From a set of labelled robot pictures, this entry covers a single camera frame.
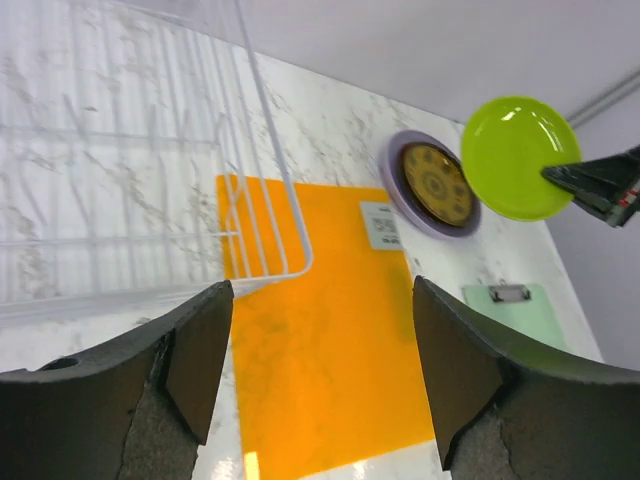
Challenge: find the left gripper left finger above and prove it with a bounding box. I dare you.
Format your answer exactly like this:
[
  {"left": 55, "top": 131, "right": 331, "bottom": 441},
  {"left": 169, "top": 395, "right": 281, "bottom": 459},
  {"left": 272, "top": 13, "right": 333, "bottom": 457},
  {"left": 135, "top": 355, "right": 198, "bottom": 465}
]
[{"left": 1, "top": 281, "right": 234, "bottom": 479}]

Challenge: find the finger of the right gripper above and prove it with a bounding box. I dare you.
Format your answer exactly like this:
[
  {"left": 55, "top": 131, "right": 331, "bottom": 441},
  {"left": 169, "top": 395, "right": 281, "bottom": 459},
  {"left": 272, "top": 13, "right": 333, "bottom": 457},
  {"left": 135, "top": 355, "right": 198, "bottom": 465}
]
[{"left": 541, "top": 146, "right": 639, "bottom": 228}]

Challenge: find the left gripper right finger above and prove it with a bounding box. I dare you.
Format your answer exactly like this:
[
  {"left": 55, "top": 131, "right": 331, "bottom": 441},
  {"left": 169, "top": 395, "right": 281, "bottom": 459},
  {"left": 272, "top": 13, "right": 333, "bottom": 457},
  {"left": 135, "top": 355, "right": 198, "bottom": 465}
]
[{"left": 413, "top": 277, "right": 639, "bottom": 479}]

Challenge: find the lime green plate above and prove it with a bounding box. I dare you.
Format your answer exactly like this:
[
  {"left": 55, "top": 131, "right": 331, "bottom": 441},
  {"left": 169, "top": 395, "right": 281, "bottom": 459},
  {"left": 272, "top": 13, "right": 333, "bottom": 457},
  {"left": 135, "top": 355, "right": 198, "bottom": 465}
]
[{"left": 461, "top": 96, "right": 582, "bottom": 222}]

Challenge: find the yellow patterned plate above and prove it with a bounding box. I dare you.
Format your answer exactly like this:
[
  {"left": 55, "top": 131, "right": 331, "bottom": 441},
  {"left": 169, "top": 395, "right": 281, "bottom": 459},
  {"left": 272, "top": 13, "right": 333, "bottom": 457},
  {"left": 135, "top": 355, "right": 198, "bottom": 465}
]
[{"left": 400, "top": 142, "right": 474, "bottom": 229}]

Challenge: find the lavender plate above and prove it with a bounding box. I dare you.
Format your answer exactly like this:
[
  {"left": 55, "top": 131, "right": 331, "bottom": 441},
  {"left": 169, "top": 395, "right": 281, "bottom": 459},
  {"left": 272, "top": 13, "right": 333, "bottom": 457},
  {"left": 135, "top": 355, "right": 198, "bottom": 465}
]
[{"left": 379, "top": 130, "right": 481, "bottom": 238}]

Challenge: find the mint green clipboard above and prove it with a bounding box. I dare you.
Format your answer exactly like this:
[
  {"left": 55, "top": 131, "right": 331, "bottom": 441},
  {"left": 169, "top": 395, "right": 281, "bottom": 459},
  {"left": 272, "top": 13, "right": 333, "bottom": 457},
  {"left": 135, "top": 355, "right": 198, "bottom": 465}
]
[{"left": 462, "top": 283, "right": 568, "bottom": 351}]

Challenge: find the white wire dish rack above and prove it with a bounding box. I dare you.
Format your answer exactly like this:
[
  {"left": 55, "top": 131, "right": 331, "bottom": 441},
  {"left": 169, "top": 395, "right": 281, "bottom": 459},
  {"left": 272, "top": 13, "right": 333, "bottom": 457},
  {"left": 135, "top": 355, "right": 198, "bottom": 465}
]
[{"left": 1, "top": 1, "right": 313, "bottom": 326}]

